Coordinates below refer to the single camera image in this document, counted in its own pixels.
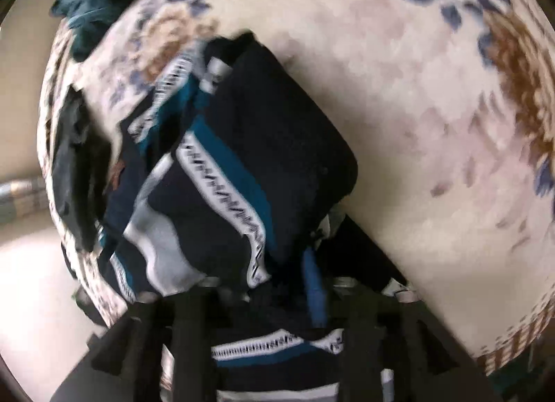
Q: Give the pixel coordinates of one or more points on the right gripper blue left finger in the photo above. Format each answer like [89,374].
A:
[125,364]

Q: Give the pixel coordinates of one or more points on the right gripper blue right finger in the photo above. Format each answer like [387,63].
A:
[395,349]

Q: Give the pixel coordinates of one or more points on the striped navy knit sweater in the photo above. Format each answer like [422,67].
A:
[232,178]

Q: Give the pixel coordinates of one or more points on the folded black garment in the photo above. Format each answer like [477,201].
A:
[79,173]

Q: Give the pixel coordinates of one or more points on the floral bed blanket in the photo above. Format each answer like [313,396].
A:
[447,104]

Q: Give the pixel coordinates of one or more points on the left grey-blue curtain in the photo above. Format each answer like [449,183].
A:
[22,197]

